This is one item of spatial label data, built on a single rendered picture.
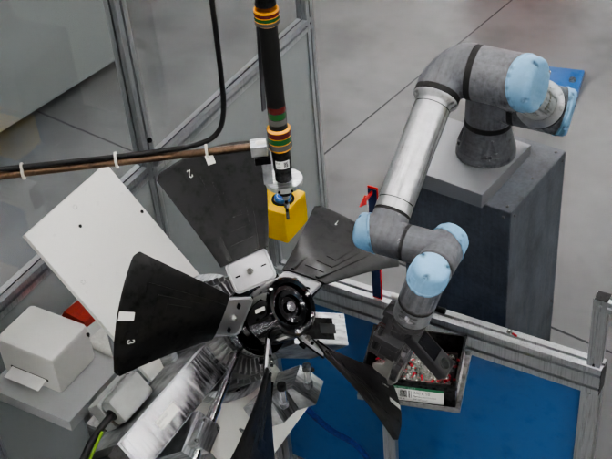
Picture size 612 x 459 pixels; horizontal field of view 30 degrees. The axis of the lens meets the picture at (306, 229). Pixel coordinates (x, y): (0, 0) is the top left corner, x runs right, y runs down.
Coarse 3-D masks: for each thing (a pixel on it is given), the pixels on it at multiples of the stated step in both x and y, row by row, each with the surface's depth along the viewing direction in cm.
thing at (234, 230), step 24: (168, 168) 226; (216, 168) 226; (240, 168) 227; (168, 192) 225; (192, 192) 226; (216, 192) 226; (240, 192) 226; (264, 192) 226; (192, 216) 225; (216, 216) 225; (240, 216) 225; (264, 216) 225; (216, 240) 225; (240, 240) 224; (264, 240) 224
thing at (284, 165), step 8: (256, 0) 190; (264, 0) 189; (272, 0) 190; (264, 8) 190; (272, 152) 209; (288, 152) 209; (272, 160) 211; (280, 160) 209; (288, 160) 210; (280, 168) 210; (288, 168) 211; (280, 176) 212; (288, 176) 212
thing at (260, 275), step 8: (248, 256) 224; (256, 256) 224; (264, 256) 224; (232, 264) 225; (240, 264) 225; (248, 264) 224; (256, 264) 224; (232, 272) 225; (240, 272) 224; (256, 272) 224; (264, 272) 224; (272, 272) 223; (232, 280) 224; (240, 280) 224; (248, 280) 224; (256, 280) 224; (264, 280) 223; (240, 288) 224; (248, 288) 224
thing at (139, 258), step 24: (144, 264) 202; (144, 288) 203; (168, 288) 205; (192, 288) 208; (144, 312) 204; (168, 312) 207; (192, 312) 210; (216, 312) 214; (120, 336) 202; (144, 336) 206; (168, 336) 209; (192, 336) 214; (120, 360) 204; (144, 360) 208
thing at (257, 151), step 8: (256, 144) 208; (264, 144) 208; (256, 152) 208; (264, 152) 208; (256, 160) 209; (264, 160) 209; (264, 168) 210; (264, 176) 211; (272, 176) 212; (296, 176) 214; (264, 184) 213; (272, 184) 213; (280, 184) 213; (288, 184) 212; (296, 184) 212; (280, 192) 212; (288, 192) 212
